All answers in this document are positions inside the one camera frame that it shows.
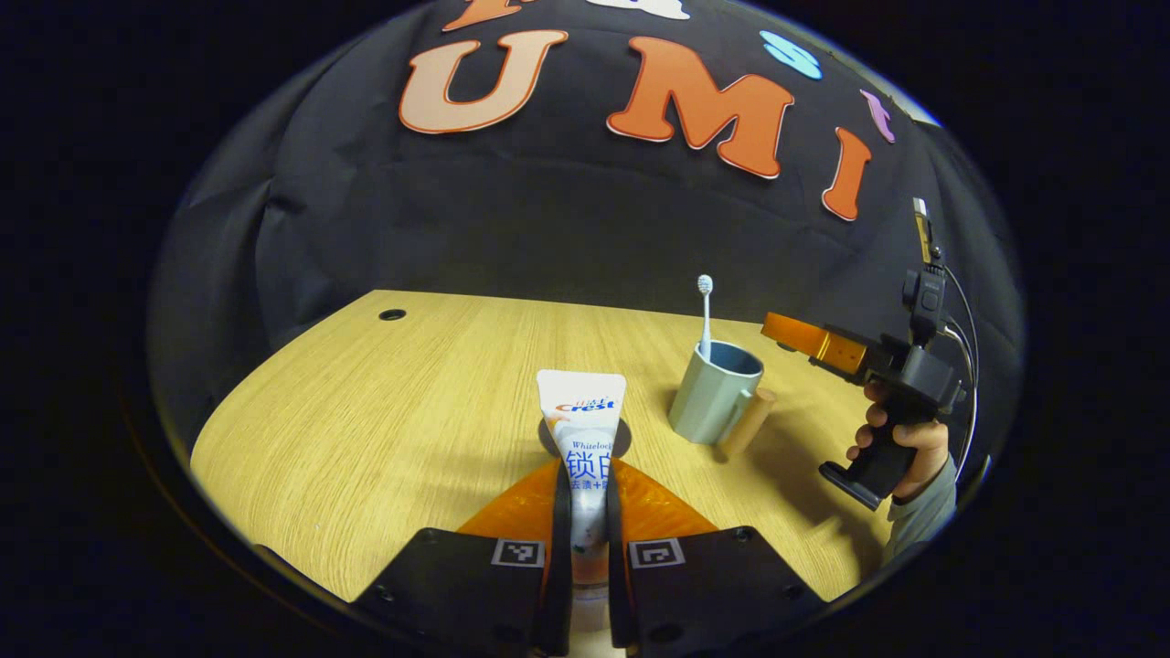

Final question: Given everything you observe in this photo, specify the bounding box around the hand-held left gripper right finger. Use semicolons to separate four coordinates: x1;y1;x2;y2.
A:
605;457;828;655

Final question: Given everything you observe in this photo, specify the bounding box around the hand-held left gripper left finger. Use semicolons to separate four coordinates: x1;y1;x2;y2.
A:
352;457;575;655

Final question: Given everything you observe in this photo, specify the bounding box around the pale blue toothbrush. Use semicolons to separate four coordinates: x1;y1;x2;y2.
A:
697;274;716;362

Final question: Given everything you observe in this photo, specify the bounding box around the dark round coaster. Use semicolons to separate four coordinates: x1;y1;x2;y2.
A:
537;416;633;462

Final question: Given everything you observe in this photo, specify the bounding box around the pale green cup wooden handle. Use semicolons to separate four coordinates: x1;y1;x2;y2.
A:
668;341;776;460

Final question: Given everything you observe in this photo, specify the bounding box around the white toothpaste tube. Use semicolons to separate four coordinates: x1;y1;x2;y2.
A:
536;369;628;631

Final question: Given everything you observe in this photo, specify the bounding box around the black backdrop cloth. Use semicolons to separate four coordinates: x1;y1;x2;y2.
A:
146;0;1029;458

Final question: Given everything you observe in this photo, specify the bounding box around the thin grey cable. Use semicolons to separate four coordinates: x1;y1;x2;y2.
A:
941;263;981;481

